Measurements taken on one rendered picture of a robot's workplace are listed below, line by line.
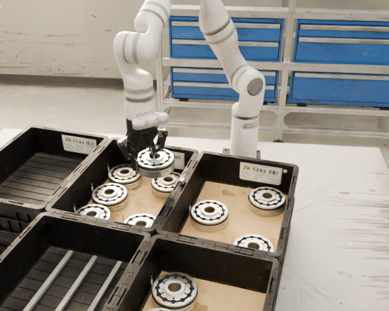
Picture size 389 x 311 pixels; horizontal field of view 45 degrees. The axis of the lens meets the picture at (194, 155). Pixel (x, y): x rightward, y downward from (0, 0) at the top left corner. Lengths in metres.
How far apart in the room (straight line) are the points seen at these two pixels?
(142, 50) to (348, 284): 0.82
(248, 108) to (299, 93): 1.72
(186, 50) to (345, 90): 1.07
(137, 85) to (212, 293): 0.51
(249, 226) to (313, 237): 0.27
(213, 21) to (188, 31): 1.73
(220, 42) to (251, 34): 1.68
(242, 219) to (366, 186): 0.60
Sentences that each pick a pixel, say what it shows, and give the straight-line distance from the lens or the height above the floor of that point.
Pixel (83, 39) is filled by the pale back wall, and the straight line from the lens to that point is 4.21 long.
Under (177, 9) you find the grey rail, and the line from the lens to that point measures 3.03.
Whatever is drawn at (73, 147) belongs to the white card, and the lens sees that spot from 1.60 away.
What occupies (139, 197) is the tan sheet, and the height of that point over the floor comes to 0.83.
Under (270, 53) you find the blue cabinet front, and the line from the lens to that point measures 3.10.
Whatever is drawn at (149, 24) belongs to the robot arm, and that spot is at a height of 1.36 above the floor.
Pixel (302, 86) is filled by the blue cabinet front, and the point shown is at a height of 0.44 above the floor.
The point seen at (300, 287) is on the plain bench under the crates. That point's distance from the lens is 1.34.
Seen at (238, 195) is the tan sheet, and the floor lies 0.83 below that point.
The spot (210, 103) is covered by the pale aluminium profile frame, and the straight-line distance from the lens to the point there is 3.21.
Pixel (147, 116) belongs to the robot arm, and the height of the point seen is 1.16.
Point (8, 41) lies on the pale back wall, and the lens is 4.49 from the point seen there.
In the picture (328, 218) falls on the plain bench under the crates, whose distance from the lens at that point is 1.58.
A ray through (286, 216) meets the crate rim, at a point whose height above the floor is 0.93.
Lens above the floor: 1.66
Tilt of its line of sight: 31 degrees down
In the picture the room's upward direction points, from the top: straight up
